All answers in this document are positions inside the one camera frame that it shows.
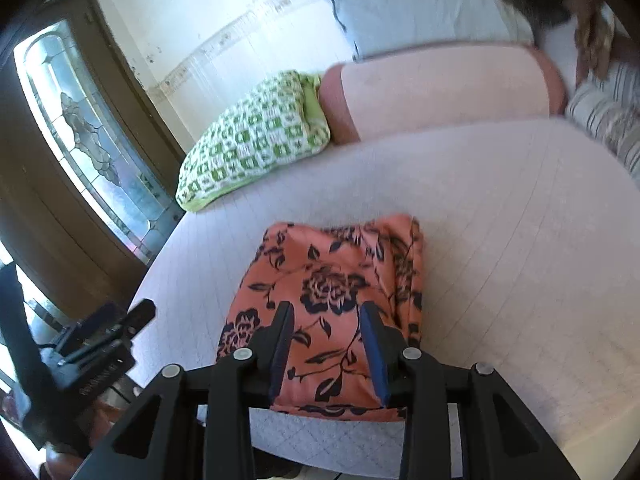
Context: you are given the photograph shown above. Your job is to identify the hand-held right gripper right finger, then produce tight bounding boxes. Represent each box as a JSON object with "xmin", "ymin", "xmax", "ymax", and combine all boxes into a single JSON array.
[{"xmin": 360, "ymin": 301, "xmax": 582, "ymax": 480}]

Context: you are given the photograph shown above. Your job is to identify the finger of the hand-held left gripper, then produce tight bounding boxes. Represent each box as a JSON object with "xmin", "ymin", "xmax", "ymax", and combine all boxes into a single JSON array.
[
  {"xmin": 120, "ymin": 298, "xmax": 157, "ymax": 335},
  {"xmin": 80, "ymin": 301, "xmax": 118, "ymax": 337}
]

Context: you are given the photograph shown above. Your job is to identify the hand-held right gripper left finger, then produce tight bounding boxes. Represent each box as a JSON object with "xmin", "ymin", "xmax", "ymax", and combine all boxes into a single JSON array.
[{"xmin": 70, "ymin": 301, "xmax": 296, "ymax": 480}]

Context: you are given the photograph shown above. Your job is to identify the orange floral print shirt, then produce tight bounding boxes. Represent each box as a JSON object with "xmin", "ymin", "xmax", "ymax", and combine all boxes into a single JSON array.
[{"xmin": 216, "ymin": 214, "xmax": 427, "ymax": 421}]

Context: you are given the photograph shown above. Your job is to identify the wooden stained glass door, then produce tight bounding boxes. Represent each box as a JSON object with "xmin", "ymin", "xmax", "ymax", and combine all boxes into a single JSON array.
[{"xmin": 0, "ymin": 0, "xmax": 185, "ymax": 321}]

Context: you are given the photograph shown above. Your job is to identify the pale pink quilted bed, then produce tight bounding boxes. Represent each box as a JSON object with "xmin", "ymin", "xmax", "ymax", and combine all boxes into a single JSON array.
[{"xmin": 127, "ymin": 117, "xmax": 640, "ymax": 467}]

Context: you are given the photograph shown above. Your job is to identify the green checkered folded blanket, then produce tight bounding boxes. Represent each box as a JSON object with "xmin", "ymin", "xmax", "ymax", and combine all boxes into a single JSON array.
[{"xmin": 176, "ymin": 70, "xmax": 332, "ymax": 212}]

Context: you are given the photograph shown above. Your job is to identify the pink bolster cushion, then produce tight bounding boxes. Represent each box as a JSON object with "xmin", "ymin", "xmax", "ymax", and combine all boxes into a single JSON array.
[{"xmin": 319, "ymin": 42, "xmax": 569, "ymax": 146}]

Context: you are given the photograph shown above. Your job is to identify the striped floral pillow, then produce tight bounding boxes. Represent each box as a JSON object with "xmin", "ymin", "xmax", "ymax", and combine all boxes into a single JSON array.
[
  {"xmin": 564, "ymin": 77, "xmax": 640, "ymax": 181},
  {"xmin": 595, "ymin": 59, "xmax": 640, "ymax": 107}
]

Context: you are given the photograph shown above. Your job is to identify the grey-blue pillow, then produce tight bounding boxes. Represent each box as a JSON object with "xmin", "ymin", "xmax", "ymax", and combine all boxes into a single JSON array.
[{"xmin": 316, "ymin": 0, "xmax": 536, "ymax": 62}]

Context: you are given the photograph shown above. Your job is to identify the brown crumpled cloth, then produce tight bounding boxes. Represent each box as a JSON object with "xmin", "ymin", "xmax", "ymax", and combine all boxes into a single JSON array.
[{"xmin": 570, "ymin": 0, "xmax": 617, "ymax": 87}]

